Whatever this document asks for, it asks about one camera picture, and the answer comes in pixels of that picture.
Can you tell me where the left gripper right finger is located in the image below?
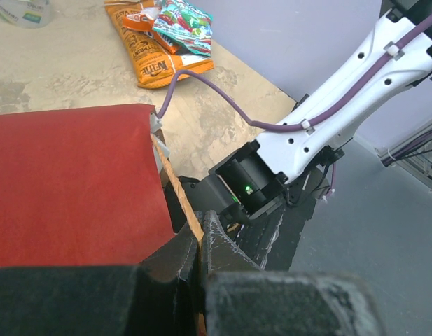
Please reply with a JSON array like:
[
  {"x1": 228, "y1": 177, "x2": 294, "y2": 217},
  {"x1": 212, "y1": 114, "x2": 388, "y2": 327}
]
[{"x1": 203, "y1": 211, "x2": 386, "y2": 335}]

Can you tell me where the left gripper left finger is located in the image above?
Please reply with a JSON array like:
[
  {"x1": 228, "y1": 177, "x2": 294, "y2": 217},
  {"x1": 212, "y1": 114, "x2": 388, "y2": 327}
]
[{"x1": 0, "y1": 226, "x2": 199, "y2": 335}]

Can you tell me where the red paper bag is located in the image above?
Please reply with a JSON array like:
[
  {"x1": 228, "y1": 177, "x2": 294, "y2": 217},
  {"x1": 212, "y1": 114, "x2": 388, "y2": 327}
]
[{"x1": 0, "y1": 104, "x2": 174, "y2": 268}]

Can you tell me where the orange kettle chips bag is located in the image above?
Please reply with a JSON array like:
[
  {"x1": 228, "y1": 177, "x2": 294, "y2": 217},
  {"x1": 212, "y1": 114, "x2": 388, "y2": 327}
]
[{"x1": 104, "y1": 1, "x2": 215, "y2": 89}]

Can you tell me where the teal snack pack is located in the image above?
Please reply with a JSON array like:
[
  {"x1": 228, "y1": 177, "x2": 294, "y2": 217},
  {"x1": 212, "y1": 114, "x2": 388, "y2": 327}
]
[{"x1": 153, "y1": 0, "x2": 213, "y2": 57}]

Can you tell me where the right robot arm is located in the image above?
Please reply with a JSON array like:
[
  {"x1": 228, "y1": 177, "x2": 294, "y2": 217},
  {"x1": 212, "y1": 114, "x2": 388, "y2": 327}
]
[{"x1": 184, "y1": 1, "x2": 432, "y2": 224}]

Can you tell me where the clear tape roll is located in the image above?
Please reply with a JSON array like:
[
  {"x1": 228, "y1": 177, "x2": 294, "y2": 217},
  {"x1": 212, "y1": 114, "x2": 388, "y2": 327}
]
[{"x1": 0, "y1": 0, "x2": 52, "y2": 29}]

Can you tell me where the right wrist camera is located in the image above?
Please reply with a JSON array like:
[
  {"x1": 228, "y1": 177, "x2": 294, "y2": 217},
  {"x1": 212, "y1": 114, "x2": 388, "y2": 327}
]
[{"x1": 150, "y1": 110, "x2": 170, "y2": 158}]

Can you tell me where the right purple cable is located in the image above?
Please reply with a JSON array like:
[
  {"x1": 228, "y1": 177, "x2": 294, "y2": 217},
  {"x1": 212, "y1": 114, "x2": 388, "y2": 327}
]
[{"x1": 155, "y1": 6, "x2": 432, "y2": 133}]

